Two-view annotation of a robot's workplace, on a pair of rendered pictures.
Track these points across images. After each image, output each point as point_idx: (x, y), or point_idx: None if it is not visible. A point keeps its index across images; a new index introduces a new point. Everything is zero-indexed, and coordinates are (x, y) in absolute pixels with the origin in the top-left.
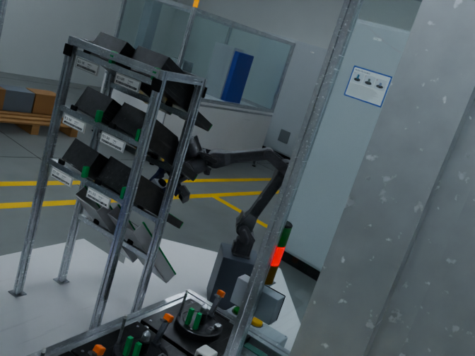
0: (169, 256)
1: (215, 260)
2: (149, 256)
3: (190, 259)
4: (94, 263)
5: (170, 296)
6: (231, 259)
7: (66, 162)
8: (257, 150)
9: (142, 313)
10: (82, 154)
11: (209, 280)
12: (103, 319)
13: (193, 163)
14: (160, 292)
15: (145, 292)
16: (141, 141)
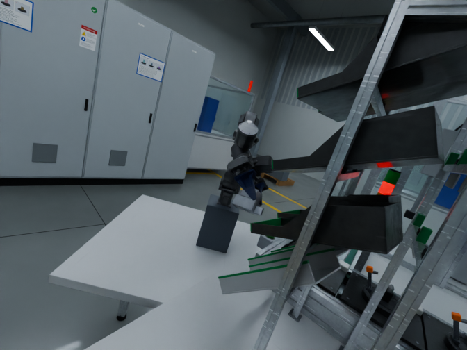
0: (132, 254)
1: (137, 224)
2: None
3: (137, 239)
4: (175, 339)
5: (222, 273)
6: (238, 210)
7: (391, 250)
8: (252, 117)
9: (320, 292)
10: (395, 221)
11: (199, 238)
12: (295, 337)
13: (250, 152)
14: (217, 279)
15: None
16: None
